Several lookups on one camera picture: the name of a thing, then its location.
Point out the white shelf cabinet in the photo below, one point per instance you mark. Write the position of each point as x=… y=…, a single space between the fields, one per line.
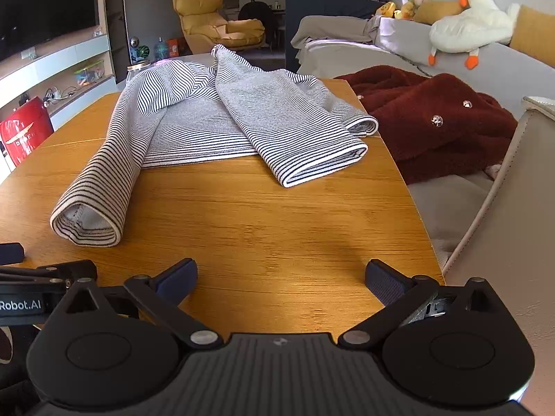
x=73 y=52

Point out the dark wooden door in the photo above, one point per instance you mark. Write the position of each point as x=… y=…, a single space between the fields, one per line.
x=112 y=17

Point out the black television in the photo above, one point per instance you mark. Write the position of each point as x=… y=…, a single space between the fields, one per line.
x=43 y=0

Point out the orange box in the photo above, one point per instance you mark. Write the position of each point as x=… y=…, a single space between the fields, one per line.
x=173 y=47

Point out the orange plush toy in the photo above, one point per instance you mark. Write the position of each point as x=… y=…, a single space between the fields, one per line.
x=386 y=10

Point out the blue water bottle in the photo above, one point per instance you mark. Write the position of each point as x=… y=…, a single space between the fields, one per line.
x=162 y=48

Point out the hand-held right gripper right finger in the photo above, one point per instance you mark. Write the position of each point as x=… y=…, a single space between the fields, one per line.
x=383 y=282

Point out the green striped ball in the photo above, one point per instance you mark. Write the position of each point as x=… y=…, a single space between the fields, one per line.
x=141 y=53

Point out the red floor appliance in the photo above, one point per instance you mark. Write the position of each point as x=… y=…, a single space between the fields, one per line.
x=24 y=130

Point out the striped long-sleeve shirt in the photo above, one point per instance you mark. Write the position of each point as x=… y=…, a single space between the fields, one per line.
x=195 y=112

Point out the pink round box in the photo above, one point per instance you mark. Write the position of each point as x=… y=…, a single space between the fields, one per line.
x=161 y=62

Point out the white goose plush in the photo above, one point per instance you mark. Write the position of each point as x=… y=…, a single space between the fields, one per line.
x=468 y=26

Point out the grey sofa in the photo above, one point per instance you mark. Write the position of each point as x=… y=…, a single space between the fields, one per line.
x=498 y=60

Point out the yellow chick plush toy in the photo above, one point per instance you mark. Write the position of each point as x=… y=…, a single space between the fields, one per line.
x=408 y=10

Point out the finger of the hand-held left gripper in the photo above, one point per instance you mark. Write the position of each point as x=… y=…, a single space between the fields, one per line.
x=52 y=271
x=11 y=253

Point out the white marble coffee table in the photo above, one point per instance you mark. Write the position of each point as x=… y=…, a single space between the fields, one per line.
x=190 y=58

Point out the cream leather chair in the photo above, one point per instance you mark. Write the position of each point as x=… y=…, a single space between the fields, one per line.
x=498 y=247

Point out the beige blanket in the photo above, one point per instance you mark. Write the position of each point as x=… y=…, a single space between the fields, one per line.
x=329 y=28

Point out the red fluffy coat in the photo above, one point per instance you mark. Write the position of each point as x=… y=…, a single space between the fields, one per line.
x=412 y=95

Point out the yellow cushion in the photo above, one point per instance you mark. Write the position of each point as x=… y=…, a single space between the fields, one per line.
x=433 y=11
x=535 y=34

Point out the black chair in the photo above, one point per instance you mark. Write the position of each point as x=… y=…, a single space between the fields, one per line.
x=256 y=17

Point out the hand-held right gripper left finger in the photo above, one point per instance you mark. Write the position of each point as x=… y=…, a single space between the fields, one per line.
x=177 y=278

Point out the yellow armchair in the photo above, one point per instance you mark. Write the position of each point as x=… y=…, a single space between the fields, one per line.
x=203 y=21

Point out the clear plastic box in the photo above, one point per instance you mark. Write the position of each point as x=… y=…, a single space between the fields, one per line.
x=90 y=74

